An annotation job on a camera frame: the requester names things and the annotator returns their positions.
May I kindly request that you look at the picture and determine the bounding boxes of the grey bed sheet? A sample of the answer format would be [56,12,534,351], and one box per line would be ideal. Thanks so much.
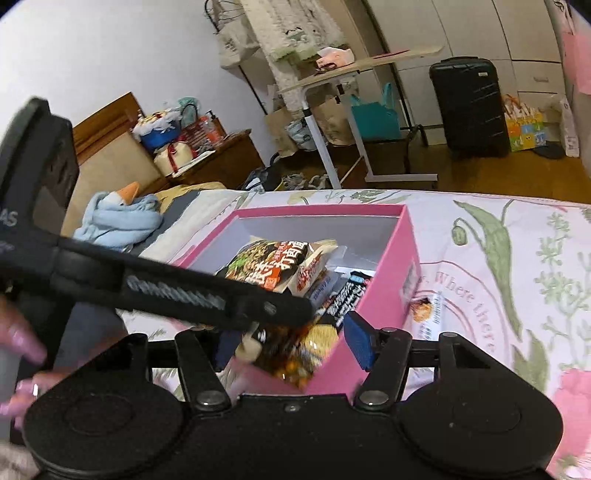
[124,190,204,259]

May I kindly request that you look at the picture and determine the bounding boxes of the pink hanging cloth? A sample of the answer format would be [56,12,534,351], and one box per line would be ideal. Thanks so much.
[560,0,591,95]

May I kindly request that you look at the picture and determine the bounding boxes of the black white striped snack packet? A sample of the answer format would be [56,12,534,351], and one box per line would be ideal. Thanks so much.
[322,271,376,329]

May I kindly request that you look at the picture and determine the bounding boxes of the fruit print snack packet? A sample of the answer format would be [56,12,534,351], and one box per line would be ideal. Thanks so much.
[253,323,346,389]

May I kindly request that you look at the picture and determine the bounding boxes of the pink cardboard box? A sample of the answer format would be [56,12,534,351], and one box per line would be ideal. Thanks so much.
[173,203,422,396]

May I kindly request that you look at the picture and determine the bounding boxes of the wooden nightstand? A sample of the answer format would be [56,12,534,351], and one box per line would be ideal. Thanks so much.
[173,130,266,190]

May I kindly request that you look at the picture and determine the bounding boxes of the red white snack packet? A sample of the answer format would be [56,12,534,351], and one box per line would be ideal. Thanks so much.
[287,238,341,297]

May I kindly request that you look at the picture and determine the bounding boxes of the black slippers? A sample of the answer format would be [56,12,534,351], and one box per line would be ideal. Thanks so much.
[531,142,566,160]

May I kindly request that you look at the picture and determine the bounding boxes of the orange print white snack packet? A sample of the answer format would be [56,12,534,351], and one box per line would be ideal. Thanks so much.
[410,294,448,343]

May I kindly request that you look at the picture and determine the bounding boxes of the white wardrobe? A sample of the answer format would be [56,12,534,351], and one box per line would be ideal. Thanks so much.
[365,0,570,149]

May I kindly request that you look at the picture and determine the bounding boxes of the blue goose plush toy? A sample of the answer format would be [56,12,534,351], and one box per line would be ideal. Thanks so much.
[73,190,163,254]

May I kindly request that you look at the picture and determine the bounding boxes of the yellow pillow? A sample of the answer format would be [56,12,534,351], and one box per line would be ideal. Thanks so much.
[154,182,227,208]

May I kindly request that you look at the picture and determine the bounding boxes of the blue snack packet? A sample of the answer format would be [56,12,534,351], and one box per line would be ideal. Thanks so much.
[307,271,347,311]

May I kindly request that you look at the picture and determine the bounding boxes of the black suitcase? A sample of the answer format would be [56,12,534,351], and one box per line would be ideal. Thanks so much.
[429,56,511,160]

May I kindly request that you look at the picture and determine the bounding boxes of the wooden headboard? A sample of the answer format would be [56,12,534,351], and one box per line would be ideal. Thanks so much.
[62,91,174,238]

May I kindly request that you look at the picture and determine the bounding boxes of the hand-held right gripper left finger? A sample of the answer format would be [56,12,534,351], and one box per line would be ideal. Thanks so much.
[99,329,245,411]

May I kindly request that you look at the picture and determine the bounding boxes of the white lace garment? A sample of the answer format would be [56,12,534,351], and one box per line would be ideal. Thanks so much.
[239,0,346,114]

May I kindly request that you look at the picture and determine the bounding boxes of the red striped bag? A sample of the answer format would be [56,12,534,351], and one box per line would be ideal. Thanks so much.
[182,114,227,153]

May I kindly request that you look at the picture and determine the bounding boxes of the pair of shoes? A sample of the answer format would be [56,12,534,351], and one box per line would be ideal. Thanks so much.
[279,172,334,191]

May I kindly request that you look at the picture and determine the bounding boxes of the cream gift box red ribbon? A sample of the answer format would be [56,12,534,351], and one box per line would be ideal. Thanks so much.
[153,141,195,177]

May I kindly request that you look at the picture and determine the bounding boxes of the white-legged side table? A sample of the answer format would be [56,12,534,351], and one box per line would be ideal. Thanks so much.
[276,44,445,191]

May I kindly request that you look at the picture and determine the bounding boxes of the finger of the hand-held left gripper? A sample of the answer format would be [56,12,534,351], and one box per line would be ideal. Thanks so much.
[225,287,317,332]

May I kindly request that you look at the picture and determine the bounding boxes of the black noodle packet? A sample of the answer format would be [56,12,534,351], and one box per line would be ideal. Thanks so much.
[215,236,309,292]

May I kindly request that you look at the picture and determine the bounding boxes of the person's left hand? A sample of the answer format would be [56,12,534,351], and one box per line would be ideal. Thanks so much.
[0,295,62,430]

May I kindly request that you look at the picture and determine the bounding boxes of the black bag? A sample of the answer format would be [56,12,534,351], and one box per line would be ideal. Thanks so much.
[242,154,284,191]

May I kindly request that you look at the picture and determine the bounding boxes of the white tote bag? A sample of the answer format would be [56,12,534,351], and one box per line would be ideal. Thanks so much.
[217,18,260,71]

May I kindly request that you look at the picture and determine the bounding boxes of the brown paper bag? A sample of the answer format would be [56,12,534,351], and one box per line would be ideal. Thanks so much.
[264,108,302,160]
[318,96,355,147]

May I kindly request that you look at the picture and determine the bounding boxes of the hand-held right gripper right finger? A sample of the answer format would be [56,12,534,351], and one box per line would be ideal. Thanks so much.
[344,311,502,411]

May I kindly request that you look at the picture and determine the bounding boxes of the colourful gift bag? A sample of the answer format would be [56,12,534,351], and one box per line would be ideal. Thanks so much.
[503,95,548,153]

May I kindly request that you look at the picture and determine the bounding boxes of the teal bag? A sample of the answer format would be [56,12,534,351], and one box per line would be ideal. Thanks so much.
[349,83,403,142]

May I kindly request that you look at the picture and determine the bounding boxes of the white plastic bag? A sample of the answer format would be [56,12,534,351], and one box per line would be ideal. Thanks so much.
[560,97,581,160]

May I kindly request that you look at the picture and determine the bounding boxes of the pink packet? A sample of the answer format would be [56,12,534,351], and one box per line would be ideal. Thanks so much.
[316,46,357,71]

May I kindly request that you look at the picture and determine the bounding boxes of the blue basket with white stuffing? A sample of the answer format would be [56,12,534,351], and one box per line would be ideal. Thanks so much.
[133,111,182,152]

